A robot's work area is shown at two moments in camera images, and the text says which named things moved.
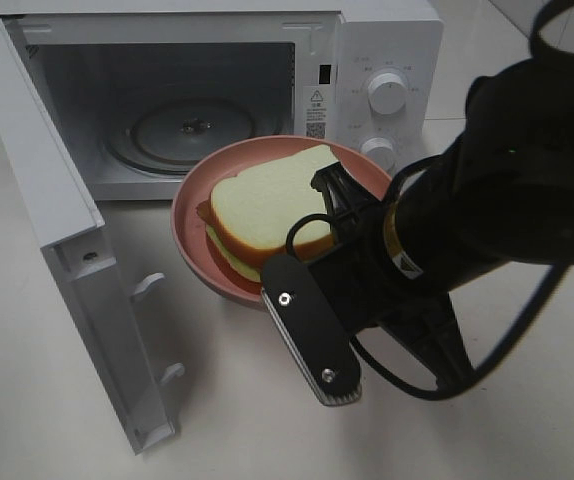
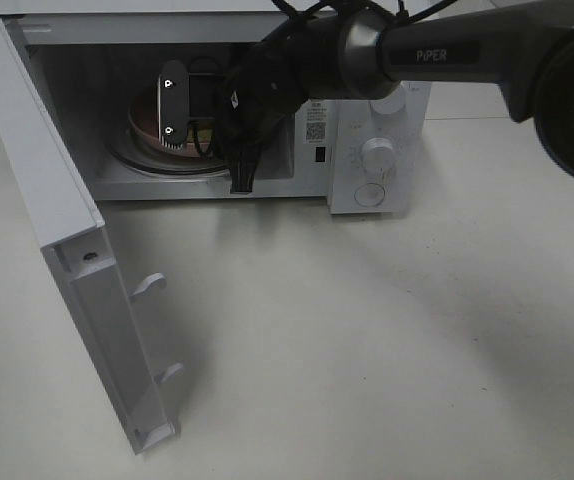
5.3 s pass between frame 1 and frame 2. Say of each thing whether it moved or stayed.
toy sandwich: moved
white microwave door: stayed
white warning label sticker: stayed
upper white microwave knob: stayed
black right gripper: moved
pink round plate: moved
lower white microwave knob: stayed
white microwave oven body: stayed
